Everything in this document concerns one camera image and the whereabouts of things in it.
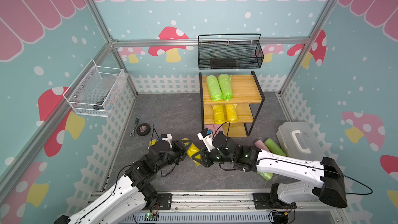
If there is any wooden three-tier shelf black frame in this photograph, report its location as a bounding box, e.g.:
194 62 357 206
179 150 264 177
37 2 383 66
199 71 265 138

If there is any pink trash bag roll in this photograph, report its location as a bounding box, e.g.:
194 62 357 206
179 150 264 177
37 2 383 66
205 124 216 133
214 124 224 134
254 140 269 152

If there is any white wire mesh basket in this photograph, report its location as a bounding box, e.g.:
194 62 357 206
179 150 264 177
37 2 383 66
63 60 127 117

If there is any black wire mesh basket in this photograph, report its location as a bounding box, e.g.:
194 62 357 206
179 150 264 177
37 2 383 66
198 33 264 70

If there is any green trash bag roll floor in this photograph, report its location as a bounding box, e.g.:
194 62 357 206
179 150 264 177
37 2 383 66
258 171 273 181

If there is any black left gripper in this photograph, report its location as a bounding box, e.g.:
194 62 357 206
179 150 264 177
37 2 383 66
156 139 193 172

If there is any green handled ratchet wrench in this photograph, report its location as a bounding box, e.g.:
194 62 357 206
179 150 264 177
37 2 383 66
130 117 140 137

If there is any green circuit board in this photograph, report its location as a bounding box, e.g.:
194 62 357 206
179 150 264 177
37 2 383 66
144 213 159 222

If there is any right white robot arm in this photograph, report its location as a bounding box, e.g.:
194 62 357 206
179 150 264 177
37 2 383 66
187 129 348 208

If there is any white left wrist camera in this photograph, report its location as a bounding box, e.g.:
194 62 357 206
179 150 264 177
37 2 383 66
160 133 172 145

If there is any green trash bag roll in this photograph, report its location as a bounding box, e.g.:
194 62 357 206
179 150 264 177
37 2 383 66
206 75 223 101
264 139 287 157
218 74 233 101

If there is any yellow trash bag roll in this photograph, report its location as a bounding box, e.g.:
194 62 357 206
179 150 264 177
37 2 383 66
212 105 226 124
182 138 200 159
149 140 158 147
226 104 238 123

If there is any translucent plastic storage box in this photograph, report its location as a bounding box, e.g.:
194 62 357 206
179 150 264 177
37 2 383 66
276 122 324 161

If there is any black tape roll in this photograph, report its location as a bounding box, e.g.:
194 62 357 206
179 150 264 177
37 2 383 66
136 123 151 136

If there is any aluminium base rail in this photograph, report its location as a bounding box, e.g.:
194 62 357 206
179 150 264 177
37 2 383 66
119 190 348 224

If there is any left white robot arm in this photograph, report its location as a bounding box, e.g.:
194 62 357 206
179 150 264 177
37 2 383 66
55 139 193 224

